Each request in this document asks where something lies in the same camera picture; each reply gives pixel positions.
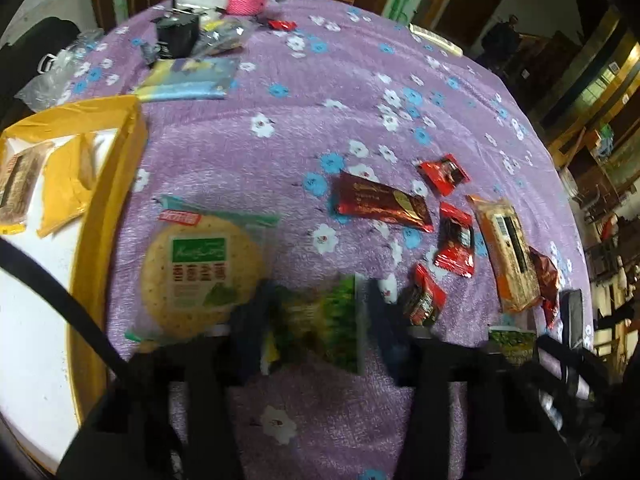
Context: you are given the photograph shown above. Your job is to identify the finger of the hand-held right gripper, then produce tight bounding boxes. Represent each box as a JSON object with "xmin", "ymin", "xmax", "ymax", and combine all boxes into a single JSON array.
[{"xmin": 559, "ymin": 287, "xmax": 586, "ymax": 359}]

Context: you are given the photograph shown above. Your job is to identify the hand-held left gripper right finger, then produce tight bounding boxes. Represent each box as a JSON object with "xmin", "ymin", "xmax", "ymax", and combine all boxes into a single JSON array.
[{"xmin": 367, "ymin": 279, "xmax": 581, "ymax": 480}]

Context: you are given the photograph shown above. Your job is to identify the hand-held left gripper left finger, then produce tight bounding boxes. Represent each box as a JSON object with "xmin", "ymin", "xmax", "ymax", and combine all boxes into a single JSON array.
[{"xmin": 57, "ymin": 280, "xmax": 276, "ymax": 480}]

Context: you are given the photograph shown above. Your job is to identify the dark red candy packet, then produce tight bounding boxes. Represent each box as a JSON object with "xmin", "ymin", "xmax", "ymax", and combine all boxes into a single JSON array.
[{"xmin": 529, "ymin": 246, "xmax": 562, "ymax": 331}]

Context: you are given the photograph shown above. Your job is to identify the green pea snack packet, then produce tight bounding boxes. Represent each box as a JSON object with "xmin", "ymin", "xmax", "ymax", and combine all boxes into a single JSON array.
[
  {"xmin": 487, "ymin": 327, "xmax": 538, "ymax": 368},
  {"xmin": 260, "ymin": 274, "xmax": 368, "ymax": 376}
]

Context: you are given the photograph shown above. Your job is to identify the round cracker packet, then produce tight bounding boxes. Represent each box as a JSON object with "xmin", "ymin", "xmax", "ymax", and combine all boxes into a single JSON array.
[{"xmin": 125, "ymin": 195, "xmax": 281, "ymax": 353}]

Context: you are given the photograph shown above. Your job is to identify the orange-edged cracker packet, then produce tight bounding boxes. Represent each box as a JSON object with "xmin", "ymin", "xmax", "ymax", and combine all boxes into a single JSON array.
[{"xmin": 467, "ymin": 195, "xmax": 543, "ymax": 315}]

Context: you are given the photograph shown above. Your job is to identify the dark red wafer packet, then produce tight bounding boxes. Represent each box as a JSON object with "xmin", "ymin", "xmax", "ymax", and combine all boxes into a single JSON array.
[{"xmin": 334, "ymin": 170, "xmax": 436, "ymax": 233}]

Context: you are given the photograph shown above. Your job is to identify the yellow cardboard box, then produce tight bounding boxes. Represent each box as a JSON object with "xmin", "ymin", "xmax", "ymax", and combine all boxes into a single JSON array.
[{"xmin": 0, "ymin": 95, "xmax": 148, "ymax": 476}]

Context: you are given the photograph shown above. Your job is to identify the wooden display shelf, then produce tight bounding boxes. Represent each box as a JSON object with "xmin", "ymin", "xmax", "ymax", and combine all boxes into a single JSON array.
[{"xmin": 525, "ymin": 10, "xmax": 640, "ymax": 311}]

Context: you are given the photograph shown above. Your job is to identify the purple floral blanket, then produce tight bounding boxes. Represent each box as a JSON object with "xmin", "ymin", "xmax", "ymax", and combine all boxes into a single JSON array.
[{"xmin": 55, "ymin": 0, "xmax": 598, "ymax": 480}]

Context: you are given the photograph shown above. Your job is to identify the yellow snack packet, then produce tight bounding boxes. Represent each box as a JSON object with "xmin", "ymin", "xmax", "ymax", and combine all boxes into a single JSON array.
[{"xmin": 37, "ymin": 132, "xmax": 96, "ymax": 238}]

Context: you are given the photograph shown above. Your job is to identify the blue and yellow booklet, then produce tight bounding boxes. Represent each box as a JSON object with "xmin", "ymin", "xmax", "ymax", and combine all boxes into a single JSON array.
[{"xmin": 135, "ymin": 56, "xmax": 241, "ymax": 103}]

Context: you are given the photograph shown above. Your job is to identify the brown cracker packet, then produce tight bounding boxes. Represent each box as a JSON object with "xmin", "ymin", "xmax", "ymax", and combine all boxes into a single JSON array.
[{"xmin": 0, "ymin": 140, "xmax": 56, "ymax": 236}]

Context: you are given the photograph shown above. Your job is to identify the clear bag of small parts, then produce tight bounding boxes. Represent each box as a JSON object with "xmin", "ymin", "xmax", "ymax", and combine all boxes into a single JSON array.
[{"xmin": 192, "ymin": 16, "xmax": 258, "ymax": 58}]

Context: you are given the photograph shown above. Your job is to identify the clear plastic bags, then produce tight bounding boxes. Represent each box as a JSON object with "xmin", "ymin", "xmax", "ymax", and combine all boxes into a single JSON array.
[{"xmin": 14, "ymin": 30, "xmax": 106, "ymax": 111}]

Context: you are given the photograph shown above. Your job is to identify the brown wooden door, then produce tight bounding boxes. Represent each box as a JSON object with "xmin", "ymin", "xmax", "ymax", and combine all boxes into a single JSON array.
[{"xmin": 435, "ymin": 0, "xmax": 513, "ymax": 51}]

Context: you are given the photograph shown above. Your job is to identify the black leather sofa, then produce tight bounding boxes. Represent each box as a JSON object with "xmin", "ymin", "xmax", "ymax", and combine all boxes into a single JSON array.
[{"xmin": 0, "ymin": 17, "xmax": 81, "ymax": 126}]

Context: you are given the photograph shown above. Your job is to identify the black camera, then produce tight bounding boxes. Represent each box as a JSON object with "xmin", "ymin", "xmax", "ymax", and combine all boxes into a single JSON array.
[{"xmin": 150, "ymin": 12, "xmax": 201, "ymax": 61}]

